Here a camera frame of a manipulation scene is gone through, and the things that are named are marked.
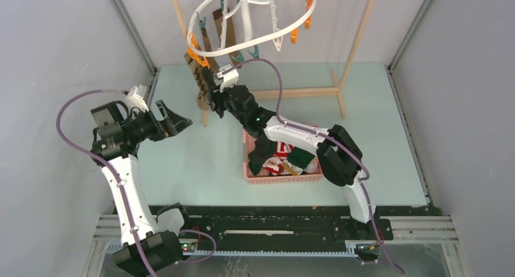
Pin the red white striped sock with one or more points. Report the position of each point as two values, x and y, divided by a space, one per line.
283 149
274 166

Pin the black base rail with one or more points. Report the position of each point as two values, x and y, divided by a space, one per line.
283 229

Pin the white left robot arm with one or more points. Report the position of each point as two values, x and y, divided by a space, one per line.
150 242

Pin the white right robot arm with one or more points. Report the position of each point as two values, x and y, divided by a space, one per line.
338 155

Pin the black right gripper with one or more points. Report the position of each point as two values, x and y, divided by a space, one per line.
216 96

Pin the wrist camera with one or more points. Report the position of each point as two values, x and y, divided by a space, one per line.
229 76
136 98

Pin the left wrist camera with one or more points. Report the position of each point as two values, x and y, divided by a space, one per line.
136 98

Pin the brown argyle sock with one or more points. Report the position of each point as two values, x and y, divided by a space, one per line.
196 69

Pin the white oval clip hanger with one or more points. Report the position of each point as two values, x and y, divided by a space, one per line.
256 22

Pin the black sock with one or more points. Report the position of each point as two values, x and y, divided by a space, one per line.
263 150
208 86

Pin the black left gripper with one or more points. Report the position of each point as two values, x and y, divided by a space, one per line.
172 124

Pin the pink plastic basket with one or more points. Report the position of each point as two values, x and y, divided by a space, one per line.
265 177

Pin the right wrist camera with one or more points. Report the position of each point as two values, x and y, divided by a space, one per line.
229 76

